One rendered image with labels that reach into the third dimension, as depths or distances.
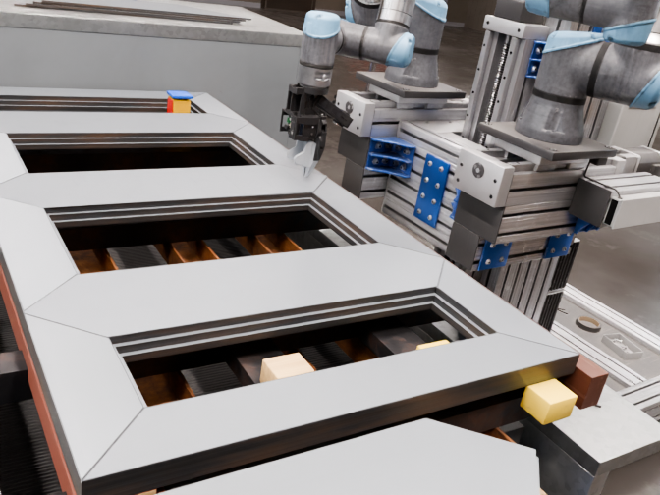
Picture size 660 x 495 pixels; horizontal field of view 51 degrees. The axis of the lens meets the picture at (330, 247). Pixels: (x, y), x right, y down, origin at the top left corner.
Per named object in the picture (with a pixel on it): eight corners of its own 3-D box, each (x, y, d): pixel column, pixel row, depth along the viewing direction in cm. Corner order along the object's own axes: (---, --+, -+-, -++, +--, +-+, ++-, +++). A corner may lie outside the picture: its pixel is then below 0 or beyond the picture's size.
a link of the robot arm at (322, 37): (347, 15, 149) (335, 17, 142) (339, 66, 154) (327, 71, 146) (312, 8, 151) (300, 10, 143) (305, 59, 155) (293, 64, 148)
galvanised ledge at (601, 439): (594, 476, 111) (600, 463, 110) (254, 187, 209) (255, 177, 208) (668, 447, 122) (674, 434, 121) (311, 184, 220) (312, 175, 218)
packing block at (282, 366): (274, 402, 96) (277, 378, 95) (258, 381, 100) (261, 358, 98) (311, 393, 99) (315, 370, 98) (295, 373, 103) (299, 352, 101)
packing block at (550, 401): (542, 425, 101) (550, 404, 99) (519, 405, 105) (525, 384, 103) (571, 416, 104) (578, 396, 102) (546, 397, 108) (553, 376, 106)
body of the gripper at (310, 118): (278, 133, 158) (285, 80, 153) (310, 133, 162) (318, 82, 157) (294, 143, 152) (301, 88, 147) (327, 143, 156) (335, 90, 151)
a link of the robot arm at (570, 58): (540, 82, 160) (557, 23, 155) (599, 97, 154) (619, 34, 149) (526, 87, 150) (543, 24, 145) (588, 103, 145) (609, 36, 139)
